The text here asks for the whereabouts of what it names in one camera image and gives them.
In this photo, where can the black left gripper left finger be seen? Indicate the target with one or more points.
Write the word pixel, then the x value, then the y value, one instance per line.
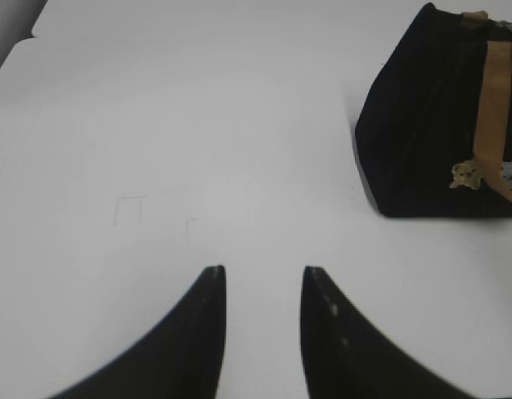
pixel 180 357

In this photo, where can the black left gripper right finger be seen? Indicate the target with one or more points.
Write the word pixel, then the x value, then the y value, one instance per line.
pixel 345 356

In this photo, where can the black bag with tan straps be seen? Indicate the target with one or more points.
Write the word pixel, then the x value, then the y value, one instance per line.
pixel 420 115

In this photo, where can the small teddy bear charm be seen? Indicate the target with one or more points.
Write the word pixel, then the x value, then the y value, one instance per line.
pixel 466 174

